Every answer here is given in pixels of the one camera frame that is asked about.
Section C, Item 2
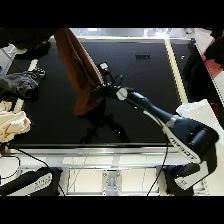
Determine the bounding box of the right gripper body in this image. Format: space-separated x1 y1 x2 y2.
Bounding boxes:
93 83 118 100

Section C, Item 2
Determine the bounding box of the brown shirt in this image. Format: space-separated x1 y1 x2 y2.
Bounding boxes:
54 28 105 117

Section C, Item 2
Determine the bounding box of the black garment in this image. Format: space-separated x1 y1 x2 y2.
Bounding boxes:
182 29 224 113

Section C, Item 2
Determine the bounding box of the cream garment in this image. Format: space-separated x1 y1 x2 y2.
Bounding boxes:
0 99 33 144

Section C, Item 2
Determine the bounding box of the red garment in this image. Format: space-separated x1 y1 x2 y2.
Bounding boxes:
199 35 224 83

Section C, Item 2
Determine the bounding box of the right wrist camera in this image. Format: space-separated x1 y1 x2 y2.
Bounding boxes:
98 61 115 85

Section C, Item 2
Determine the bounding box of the silver frame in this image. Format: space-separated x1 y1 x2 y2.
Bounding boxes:
0 143 214 197

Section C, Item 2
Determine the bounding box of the black cable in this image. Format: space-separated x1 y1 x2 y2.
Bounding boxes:
9 146 66 197
145 109 172 197

